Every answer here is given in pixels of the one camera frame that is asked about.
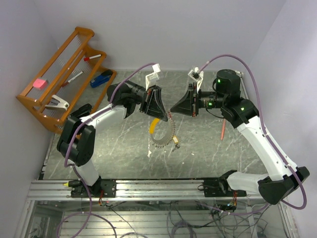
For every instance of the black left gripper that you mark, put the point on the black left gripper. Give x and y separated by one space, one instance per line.
152 104

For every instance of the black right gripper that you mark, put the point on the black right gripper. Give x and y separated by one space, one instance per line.
187 106

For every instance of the large keyring with yellow handle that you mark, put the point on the large keyring with yellow handle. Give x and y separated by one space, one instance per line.
168 137

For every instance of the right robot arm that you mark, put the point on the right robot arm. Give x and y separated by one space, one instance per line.
283 176

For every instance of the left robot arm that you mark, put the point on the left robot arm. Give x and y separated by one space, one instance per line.
77 141

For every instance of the yellow key tag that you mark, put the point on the yellow key tag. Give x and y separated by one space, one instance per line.
175 139

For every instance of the orange pencil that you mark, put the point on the orange pencil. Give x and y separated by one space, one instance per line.
223 129

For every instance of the silver key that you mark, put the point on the silver key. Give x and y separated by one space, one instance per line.
177 146

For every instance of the blue stapler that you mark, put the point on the blue stapler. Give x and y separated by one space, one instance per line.
101 79

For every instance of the black stapler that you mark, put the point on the black stapler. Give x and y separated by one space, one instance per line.
83 111

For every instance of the brown tipped marker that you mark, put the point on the brown tipped marker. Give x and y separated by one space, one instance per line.
71 79

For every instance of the red capped marker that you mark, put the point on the red capped marker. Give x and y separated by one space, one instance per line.
92 57

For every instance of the orange wooden rack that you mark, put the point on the orange wooden rack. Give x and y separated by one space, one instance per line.
63 65

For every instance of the white stapler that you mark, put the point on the white stapler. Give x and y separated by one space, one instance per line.
57 103

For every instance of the pink eraser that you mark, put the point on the pink eraser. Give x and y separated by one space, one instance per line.
40 83

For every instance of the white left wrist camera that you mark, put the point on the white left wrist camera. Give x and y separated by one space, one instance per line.
153 77

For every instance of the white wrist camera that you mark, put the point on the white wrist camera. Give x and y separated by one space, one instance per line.
153 77
196 75

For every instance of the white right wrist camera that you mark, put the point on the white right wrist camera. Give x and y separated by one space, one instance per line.
196 75

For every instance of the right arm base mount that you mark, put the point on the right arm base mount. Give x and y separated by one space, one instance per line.
218 187

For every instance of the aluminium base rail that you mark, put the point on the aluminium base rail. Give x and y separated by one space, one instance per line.
125 190

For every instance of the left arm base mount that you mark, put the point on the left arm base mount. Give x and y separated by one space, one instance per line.
104 188

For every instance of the yellow tipped tool on rail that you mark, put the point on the yellow tipped tool on rail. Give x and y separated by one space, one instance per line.
74 183

